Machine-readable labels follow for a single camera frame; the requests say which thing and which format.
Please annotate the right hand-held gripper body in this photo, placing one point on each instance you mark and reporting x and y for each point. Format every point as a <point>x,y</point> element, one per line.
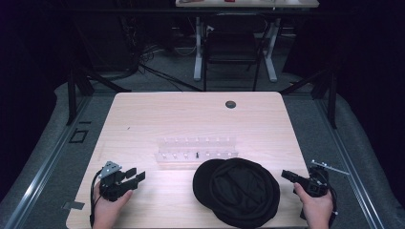
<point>315,186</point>

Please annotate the white-legged desk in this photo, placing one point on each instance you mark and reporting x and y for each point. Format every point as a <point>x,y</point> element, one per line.
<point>246,4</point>

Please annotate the black cap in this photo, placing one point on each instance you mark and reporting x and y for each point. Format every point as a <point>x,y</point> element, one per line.
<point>237,192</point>

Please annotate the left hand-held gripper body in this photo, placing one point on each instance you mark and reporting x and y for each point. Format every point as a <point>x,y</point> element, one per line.
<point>112,187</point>

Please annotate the person's right hand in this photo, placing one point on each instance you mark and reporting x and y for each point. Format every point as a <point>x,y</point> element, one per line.
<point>316,211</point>

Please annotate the grey tape strip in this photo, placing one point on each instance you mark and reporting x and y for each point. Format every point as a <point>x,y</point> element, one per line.
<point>73,205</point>

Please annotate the clear acrylic peg rack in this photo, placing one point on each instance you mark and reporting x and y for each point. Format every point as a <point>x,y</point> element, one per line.
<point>196,152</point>

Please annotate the black chair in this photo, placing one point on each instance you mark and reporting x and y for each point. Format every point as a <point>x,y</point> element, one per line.
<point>230,44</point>

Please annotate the metal floor rail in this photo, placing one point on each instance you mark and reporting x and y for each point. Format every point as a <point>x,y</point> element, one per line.
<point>47,165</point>
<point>350,165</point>

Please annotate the person's left hand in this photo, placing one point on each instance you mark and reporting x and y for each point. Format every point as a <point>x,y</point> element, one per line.
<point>108,211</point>

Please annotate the black metal stand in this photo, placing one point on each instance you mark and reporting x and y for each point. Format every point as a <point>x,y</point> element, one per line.
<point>332,98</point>
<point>72,95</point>

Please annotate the round grey table grommet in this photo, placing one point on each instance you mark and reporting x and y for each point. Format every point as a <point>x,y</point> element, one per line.
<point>230,104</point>

